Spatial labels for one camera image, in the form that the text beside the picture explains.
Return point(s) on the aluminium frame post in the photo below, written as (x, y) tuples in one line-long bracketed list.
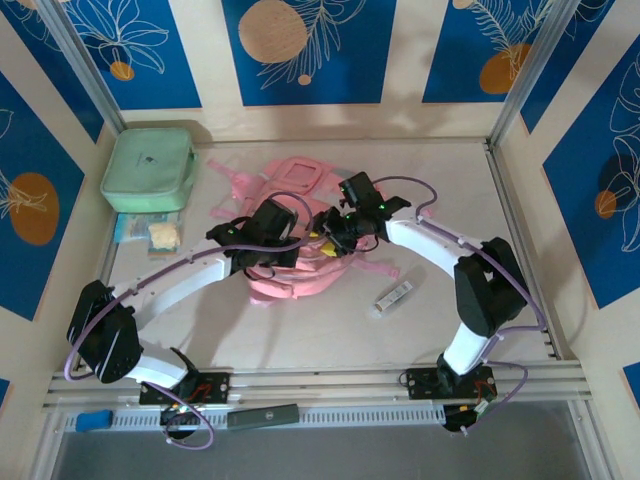
[(530, 75), (85, 70)]

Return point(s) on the aluminium side rail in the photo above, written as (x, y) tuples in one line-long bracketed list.
[(107, 260), (520, 240)]

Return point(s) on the small blue block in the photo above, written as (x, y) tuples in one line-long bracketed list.
[(94, 421)]

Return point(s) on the mint green zip bag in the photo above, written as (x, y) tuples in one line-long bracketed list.
[(145, 170)]

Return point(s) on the cream crumpled cloth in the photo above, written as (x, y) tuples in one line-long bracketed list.
[(165, 235)]

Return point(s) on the pink student backpack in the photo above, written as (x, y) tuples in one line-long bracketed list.
[(295, 282)]

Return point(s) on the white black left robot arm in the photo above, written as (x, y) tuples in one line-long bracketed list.
[(180, 286)]

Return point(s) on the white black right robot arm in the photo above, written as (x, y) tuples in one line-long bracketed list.
[(425, 240)]

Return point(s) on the dark grey handheld device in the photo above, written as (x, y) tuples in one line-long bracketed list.
[(262, 417)]

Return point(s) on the black connector board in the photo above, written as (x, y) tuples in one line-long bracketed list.
[(465, 417), (177, 422)]

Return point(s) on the aluminium frame rail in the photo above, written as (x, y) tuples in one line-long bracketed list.
[(320, 382)]

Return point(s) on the light blue tissue packet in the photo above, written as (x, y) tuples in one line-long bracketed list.
[(127, 227)]

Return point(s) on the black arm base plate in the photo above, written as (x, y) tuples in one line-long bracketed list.
[(215, 387), (420, 382)]

